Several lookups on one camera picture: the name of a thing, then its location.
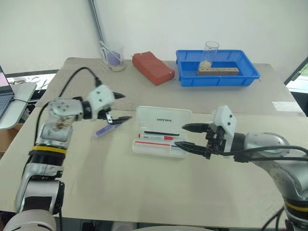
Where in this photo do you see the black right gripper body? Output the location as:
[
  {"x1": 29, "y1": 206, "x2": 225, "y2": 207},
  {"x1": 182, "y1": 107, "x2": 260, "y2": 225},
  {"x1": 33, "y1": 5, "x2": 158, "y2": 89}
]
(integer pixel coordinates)
[{"x1": 205, "y1": 122, "x2": 228, "y2": 160}]

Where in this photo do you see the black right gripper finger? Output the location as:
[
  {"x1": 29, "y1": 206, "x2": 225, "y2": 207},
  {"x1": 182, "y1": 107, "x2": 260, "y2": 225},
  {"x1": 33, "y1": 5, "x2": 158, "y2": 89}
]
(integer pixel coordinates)
[
  {"x1": 174, "y1": 141, "x2": 208, "y2": 158},
  {"x1": 181, "y1": 123, "x2": 211, "y2": 134}
]

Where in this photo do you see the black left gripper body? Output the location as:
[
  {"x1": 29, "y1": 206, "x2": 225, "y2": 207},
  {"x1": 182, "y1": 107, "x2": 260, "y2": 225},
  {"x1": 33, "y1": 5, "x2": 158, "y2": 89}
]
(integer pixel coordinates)
[{"x1": 104, "y1": 109, "x2": 114, "y2": 126}]

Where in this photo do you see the purple marker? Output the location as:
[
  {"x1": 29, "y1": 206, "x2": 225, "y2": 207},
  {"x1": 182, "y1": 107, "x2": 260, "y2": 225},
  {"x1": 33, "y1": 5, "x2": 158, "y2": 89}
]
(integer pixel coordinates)
[{"x1": 93, "y1": 123, "x2": 121, "y2": 139}]

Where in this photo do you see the clear white pencil case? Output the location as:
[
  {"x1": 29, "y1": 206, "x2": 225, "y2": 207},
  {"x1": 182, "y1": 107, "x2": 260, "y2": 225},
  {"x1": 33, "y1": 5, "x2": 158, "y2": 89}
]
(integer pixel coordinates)
[{"x1": 131, "y1": 105, "x2": 193, "y2": 159}]

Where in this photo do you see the white marker with red cap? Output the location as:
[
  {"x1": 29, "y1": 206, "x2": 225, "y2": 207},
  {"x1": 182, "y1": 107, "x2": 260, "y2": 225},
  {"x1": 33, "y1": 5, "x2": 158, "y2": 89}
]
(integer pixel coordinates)
[{"x1": 138, "y1": 134, "x2": 174, "y2": 141}]

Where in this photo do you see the glass beaker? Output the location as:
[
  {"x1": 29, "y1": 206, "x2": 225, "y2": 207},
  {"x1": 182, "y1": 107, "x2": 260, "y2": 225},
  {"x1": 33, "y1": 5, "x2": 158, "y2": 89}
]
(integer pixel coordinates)
[{"x1": 100, "y1": 41, "x2": 127, "y2": 73}]

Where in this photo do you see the black pen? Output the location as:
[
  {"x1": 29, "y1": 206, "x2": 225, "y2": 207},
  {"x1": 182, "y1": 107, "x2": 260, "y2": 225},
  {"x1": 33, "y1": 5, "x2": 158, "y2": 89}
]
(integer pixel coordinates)
[{"x1": 143, "y1": 130, "x2": 180, "y2": 137}]

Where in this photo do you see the purple cloth piece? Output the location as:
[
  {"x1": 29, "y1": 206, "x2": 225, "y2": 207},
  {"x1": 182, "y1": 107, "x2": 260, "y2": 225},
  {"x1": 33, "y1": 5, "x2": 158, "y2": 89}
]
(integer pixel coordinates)
[{"x1": 106, "y1": 49, "x2": 121, "y2": 67}]

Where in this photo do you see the white pen with red stripe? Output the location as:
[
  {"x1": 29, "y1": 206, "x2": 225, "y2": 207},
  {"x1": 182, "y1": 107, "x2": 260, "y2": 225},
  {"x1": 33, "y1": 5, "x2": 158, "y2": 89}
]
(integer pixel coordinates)
[{"x1": 134, "y1": 140, "x2": 180, "y2": 152}]

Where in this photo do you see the red brick-shaped block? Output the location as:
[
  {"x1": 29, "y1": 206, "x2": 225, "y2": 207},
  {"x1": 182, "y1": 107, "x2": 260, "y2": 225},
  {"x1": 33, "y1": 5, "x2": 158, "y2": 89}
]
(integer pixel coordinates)
[{"x1": 131, "y1": 51, "x2": 175, "y2": 87}]

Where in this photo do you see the blue plastic tray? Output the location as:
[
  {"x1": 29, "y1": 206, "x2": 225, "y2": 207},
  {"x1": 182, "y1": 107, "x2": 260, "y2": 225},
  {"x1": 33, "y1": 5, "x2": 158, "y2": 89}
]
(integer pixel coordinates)
[{"x1": 175, "y1": 49, "x2": 261, "y2": 88}]

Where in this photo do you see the wooden block with holes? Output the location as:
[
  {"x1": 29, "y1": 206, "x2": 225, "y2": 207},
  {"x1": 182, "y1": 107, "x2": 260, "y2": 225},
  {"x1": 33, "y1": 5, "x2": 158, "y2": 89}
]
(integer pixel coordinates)
[{"x1": 197, "y1": 67, "x2": 240, "y2": 77}]

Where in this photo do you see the clear glass cylinder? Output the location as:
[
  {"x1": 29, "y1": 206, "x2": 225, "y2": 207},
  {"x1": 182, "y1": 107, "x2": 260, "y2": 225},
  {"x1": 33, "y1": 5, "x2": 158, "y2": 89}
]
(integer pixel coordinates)
[{"x1": 199, "y1": 40, "x2": 220, "y2": 71}]

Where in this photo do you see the metal pole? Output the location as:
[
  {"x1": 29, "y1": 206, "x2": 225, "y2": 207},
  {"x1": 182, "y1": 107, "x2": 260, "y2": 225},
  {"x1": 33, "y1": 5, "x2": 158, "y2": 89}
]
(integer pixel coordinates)
[{"x1": 88, "y1": 0, "x2": 106, "y2": 45}]

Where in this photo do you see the clear tape patch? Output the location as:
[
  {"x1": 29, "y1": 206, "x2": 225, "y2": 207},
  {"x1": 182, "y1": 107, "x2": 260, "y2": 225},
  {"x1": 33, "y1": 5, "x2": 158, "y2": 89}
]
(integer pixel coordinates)
[{"x1": 271, "y1": 101, "x2": 303, "y2": 113}]

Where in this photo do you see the laptop on stand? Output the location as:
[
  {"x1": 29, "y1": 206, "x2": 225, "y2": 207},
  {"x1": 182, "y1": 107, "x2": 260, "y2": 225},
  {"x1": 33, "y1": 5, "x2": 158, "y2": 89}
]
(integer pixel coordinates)
[{"x1": 0, "y1": 82, "x2": 38, "y2": 131}]

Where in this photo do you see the brown cardboard box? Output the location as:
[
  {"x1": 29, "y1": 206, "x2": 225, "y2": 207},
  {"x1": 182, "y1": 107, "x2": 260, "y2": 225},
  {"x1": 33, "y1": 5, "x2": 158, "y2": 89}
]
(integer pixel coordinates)
[{"x1": 0, "y1": 123, "x2": 23, "y2": 156}]

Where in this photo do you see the grey laptop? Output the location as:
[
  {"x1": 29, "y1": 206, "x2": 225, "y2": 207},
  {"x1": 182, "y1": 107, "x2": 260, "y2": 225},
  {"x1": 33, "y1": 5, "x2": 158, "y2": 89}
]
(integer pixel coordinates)
[{"x1": 0, "y1": 64, "x2": 16, "y2": 121}]

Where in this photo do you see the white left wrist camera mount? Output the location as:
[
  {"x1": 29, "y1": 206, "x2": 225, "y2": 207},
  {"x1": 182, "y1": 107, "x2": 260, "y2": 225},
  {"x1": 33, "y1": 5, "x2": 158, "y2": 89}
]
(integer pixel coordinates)
[{"x1": 86, "y1": 84, "x2": 116, "y2": 120}]

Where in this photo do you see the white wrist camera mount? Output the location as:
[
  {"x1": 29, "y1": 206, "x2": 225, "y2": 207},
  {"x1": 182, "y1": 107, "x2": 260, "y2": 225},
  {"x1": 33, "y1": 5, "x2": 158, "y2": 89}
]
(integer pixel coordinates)
[
  {"x1": 86, "y1": 84, "x2": 116, "y2": 120},
  {"x1": 211, "y1": 104, "x2": 238, "y2": 154}
]

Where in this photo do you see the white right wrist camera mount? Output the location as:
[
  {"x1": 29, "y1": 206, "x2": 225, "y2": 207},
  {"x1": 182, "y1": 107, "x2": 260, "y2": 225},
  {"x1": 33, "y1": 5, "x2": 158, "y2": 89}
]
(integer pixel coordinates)
[{"x1": 211, "y1": 104, "x2": 238, "y2": 154}]

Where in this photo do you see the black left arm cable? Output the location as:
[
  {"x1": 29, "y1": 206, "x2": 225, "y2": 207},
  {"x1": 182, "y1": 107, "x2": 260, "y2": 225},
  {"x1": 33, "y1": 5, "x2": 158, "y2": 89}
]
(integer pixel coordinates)
[{"x1": 34, "y1": 67, "x2": 102, "y2": 146}]

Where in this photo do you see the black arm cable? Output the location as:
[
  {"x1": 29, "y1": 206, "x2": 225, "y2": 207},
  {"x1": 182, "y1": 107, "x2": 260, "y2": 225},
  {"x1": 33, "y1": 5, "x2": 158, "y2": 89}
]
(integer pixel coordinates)
[
  {"x1": 223, "y1": 145, "x2": 308, "y2": 163},
  {"x1": 34, "y1": 67, "x2": 102, "y2": 146}
]

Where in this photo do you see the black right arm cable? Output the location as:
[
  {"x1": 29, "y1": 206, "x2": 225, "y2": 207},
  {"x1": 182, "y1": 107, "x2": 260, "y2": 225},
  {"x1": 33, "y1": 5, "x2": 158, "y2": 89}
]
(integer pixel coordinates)
[{"x1": 223, "y1": 145, "x2": 308, "y2": 163}]

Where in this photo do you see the black laptop cable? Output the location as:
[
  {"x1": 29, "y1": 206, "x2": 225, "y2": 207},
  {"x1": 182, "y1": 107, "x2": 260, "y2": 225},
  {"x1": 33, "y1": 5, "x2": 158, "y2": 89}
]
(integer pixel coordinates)
[{"x1": 13, "y1": 95, "x2": 31, "y2": 104}]

